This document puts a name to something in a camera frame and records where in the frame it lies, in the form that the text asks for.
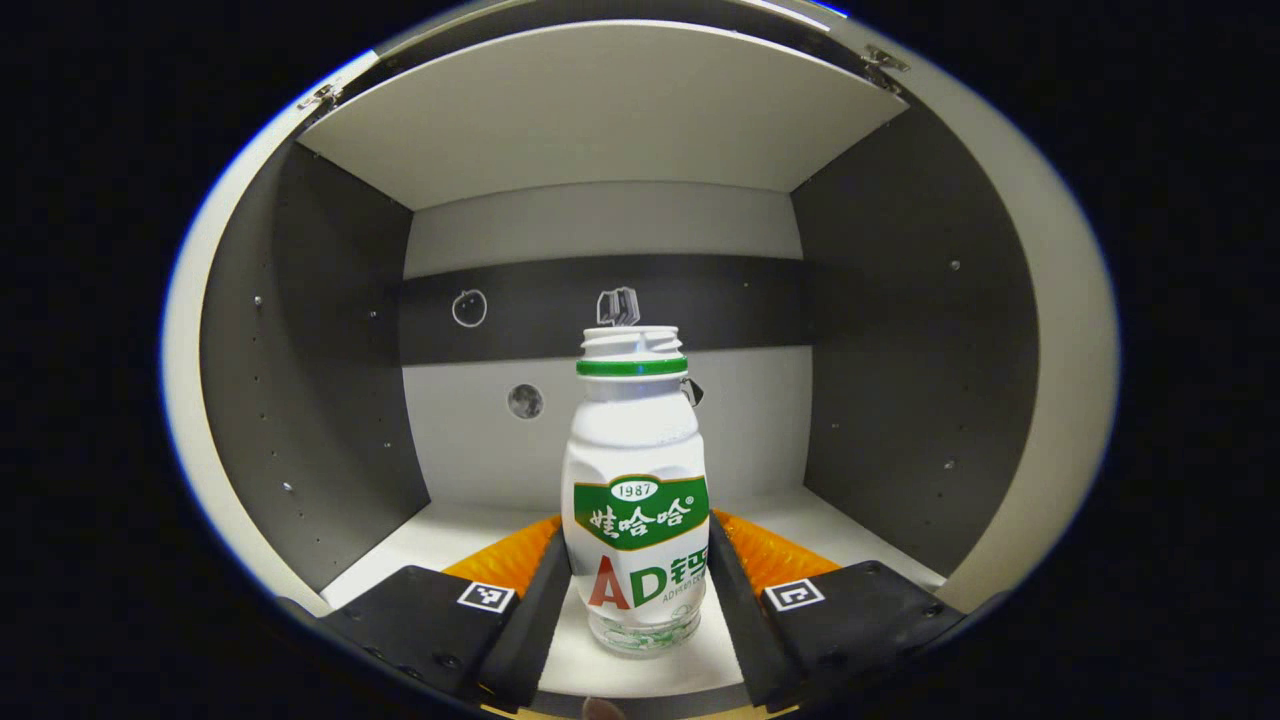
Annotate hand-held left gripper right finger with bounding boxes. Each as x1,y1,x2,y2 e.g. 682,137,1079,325
705,508,969,713

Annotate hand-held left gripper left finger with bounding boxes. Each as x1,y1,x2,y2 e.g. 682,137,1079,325
280,513,573,713

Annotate white green label bottle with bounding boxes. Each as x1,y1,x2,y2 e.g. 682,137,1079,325
560,325,713,658

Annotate white cabinet door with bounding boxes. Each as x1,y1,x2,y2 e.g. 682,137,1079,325
160,50,336,616
870,20,1121,613

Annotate white cabinet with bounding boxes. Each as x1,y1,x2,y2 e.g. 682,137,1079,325
198,0,1043,716

